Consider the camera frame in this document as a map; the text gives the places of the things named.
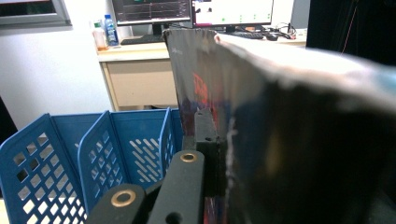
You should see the light wooden office desk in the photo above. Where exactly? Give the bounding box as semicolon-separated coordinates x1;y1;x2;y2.
96;28;308;112

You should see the blue plastic file rack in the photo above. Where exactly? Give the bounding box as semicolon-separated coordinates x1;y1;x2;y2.
0;106;185;224

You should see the clear bottle blue label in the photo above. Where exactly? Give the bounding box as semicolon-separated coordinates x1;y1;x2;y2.
104;14;120;48

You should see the black curtain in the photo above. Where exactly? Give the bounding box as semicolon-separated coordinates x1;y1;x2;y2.
305;0;396;67

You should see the bottle with orange liquid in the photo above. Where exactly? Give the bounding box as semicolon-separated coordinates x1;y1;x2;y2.
92;21;108;52

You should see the tangle of desk cables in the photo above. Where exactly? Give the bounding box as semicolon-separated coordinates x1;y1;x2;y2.
264;21;297;40

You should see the black keyboard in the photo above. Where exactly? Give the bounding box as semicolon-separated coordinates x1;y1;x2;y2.
229;30;266;40
120;34;166;46

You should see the monitor with white screen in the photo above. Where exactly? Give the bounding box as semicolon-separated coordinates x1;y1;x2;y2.
191;0;276;34

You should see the black glossy book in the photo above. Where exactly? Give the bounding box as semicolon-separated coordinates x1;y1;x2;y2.
163;28;396;224

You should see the grey window frame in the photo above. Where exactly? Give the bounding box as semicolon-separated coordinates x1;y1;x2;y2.
0;0;73;28

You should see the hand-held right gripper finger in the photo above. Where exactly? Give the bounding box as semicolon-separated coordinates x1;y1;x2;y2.
182;106;226;198

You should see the monitor with dark screen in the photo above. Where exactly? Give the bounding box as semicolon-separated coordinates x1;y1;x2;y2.
111;0;192;35

